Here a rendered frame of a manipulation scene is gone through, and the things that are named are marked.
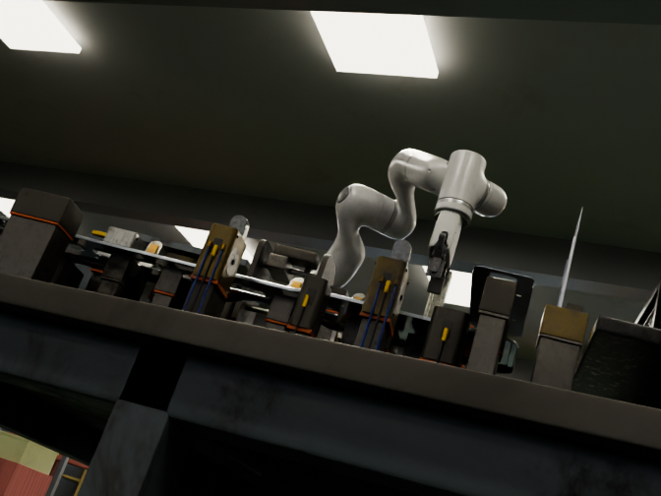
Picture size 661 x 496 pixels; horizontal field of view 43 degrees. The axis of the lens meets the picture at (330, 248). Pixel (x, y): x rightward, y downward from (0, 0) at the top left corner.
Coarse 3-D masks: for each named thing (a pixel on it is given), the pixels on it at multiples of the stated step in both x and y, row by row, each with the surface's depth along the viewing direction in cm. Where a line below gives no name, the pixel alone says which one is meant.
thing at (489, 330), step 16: (496, 288) 134; (512, 288) 134; (480, 304) 134; (496, 304) 133; (512, 304) 136; (480, 320) 133; (496, 320) 132; (480, 336) 132; (496, 336) 131; (480, 352) 131; (496, 352) 130; (480, 368) 129
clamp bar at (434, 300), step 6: (450, 270) 194; (450, 276) 196; (444, 282) 196; (450, 282) 197; (444, 288) 194; (432, 294) 194; (444, 294) 193; (432, 300) 194; (438, 300) 194; (444, 300) 193; (426, 306) 192; (432, 306) 193; (426, 312) 191; (432, 312) 192
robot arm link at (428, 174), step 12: (420, 156) 208; (432, 156) 204; (408, 168) 210; (420, 168) 203; (432, 168) 200; (444, 168) 200; (408, 180) 213; (420, 180) 203; (432, 180) 200; (432, 192) 202; (492, 192) 187; (504, 192) 190; (492, 204) 188; (504, 204) 189; (492, 216) 190
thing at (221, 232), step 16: (208, 240) 166; (224, 240) 165; (240, 240) 169; (208, 256) 164; (224, 256) 164; (240, 256) 171; (208, 272) 163; (224, 272) 165; (192, 288) 161; (208, 288) 161; (224, 288) 167; (192, 304) 161; (208, 304) 162
